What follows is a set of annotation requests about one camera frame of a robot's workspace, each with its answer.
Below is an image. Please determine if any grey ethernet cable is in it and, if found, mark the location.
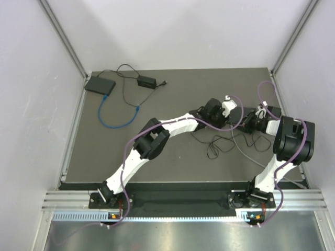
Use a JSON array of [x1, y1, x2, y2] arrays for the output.
[[231, 128, 309, 189]]

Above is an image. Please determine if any black network switch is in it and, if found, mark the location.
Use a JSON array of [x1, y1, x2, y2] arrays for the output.
[[84, 76, 116, 96], [229, 107, 256, 124]]

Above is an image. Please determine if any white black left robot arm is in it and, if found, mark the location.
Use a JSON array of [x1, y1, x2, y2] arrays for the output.
[[98, 96, 237, 208]]

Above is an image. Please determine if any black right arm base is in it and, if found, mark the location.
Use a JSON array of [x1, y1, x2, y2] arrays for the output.
[[227, 190, 276, 209]]

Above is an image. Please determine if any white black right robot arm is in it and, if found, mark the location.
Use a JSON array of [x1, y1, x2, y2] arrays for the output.
[[238, 106, 315, 207]]

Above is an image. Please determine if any black left power adapter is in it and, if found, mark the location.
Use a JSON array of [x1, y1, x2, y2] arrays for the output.
[[137, 75, 157, 89]]

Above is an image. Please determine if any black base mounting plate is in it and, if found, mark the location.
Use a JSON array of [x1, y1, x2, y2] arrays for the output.
[[88, 190, 276, 210]]

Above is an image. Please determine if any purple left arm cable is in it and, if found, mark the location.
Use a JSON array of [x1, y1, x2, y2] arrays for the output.
[[99, 95, 244, 228]]

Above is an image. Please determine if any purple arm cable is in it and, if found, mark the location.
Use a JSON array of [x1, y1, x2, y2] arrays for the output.
[[99, 95, 244, 228], [258, 81, 307, 227]]

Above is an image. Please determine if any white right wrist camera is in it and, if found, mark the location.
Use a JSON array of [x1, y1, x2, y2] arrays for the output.
[[255, 101, 268, 119]]

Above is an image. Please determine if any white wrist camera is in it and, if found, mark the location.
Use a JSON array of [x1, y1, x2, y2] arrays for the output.
[[255, 101, 268, 119], [221, 95, 237, 117]]

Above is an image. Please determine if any black right adapter cord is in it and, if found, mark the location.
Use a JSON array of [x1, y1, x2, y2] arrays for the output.
[[190, 125, 273, 160]]

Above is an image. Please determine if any black adapter cord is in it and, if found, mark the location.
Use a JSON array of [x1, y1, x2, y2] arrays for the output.
[[190, 125, 273, 160], [96, 64, 168, 107]]

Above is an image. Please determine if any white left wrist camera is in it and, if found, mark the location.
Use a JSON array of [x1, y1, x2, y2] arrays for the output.
[[221, 95, 237, 117]]

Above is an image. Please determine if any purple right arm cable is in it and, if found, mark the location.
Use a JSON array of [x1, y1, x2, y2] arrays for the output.
[[258, 81, 307, 227]]

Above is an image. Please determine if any aluminium frame rail front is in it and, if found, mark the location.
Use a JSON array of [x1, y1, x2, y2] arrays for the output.
[[42, 189, 327, 211]]

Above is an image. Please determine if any black left adapter cord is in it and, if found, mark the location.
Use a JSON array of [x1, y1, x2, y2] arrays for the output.
[[96, 64, 168, 107]]

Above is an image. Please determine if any blue ethernet cable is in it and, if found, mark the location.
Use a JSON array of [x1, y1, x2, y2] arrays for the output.
[[97, 95, 141, 129]]

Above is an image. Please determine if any aluminium right corner post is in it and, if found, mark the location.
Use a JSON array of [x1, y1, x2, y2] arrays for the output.
[[270, 0, 320, 76]]

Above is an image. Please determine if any aluminium corner post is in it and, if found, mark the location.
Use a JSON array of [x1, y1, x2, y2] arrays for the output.
[[270, 0, 320, 76], [36, 0, 91, 79]]

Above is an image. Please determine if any grey slotted cable duct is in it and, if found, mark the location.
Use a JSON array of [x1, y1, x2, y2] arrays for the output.
[[52, 211, 262, 222]]

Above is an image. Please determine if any aluminium left corner post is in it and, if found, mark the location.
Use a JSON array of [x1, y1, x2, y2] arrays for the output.
[[36, 0, 91, 79]]

